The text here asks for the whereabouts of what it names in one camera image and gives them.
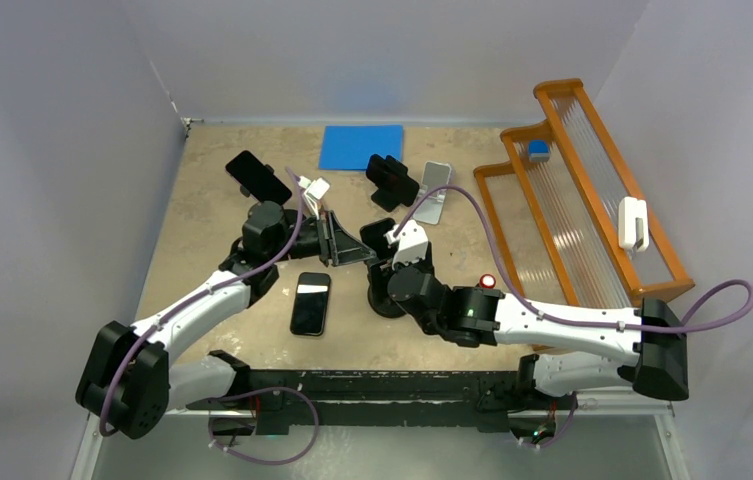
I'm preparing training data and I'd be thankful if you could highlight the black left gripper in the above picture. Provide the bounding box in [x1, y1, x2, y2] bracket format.
[268, 211, 375, 267]

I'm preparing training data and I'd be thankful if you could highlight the black phone white stripe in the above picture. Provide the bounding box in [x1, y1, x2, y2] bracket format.
[289, 272, 331, 337]

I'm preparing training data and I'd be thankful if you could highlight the black phone purple edge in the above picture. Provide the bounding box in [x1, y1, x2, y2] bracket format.
[225, 150, 293, 205]

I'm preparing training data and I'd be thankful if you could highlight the black round base phone stand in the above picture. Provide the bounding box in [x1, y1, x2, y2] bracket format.
[238, 163, 277, 201]

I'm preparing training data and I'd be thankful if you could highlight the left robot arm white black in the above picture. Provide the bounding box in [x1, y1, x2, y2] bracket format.
[75, 201, 377, 439]

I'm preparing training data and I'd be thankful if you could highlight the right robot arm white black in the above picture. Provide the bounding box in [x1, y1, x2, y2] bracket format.
[367, 260, 690, 407]

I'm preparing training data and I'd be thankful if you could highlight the black folding phone stand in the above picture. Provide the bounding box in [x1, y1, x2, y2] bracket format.
[371, 188, 403, 212]

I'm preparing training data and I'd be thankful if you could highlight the black phone on folding stand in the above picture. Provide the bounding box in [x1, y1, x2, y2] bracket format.
[365, 154, 420, 207]

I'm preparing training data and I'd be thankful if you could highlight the white silver phone stand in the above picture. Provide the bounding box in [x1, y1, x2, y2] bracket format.
[412, 161, 454, 226]

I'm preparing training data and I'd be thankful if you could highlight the blue foam mat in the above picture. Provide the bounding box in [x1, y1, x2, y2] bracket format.
[318, 125, 404, 171]

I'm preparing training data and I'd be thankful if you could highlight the red black emergency button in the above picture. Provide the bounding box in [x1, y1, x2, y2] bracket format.
[477, 273, 497, 289]

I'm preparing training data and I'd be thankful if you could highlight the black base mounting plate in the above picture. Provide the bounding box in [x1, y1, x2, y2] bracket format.
[196, 368, 575, 436]

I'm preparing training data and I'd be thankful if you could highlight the blue sponge block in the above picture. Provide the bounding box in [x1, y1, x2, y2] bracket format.
[527, 139, 551, 164]

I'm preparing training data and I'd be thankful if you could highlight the orange wooden rack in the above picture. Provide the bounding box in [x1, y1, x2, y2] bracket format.
[474, 79, 695, 308]

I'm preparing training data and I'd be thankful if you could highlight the white clip on rack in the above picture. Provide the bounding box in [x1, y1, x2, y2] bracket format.
[617, 196, 650, 252]

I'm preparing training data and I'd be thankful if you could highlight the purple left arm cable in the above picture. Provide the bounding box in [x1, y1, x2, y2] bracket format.
[98, 166, 314, 439]

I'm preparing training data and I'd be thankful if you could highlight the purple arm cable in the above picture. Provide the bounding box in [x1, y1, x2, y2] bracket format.
[98, 166, 314, 439]
[394, 185, 753, 450]

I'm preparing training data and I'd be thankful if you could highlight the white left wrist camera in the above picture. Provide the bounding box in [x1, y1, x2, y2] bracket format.
[296, 176, 331, 218]

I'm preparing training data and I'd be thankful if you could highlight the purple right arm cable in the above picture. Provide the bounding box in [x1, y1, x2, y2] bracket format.
[394, 185, 753, 450]

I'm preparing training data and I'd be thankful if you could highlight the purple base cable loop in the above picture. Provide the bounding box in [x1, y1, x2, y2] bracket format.
[207, 388, 322, 469]

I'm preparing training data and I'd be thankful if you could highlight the aluminium frame rail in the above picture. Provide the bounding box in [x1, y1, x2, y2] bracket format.
[72, 389, 689, 479]

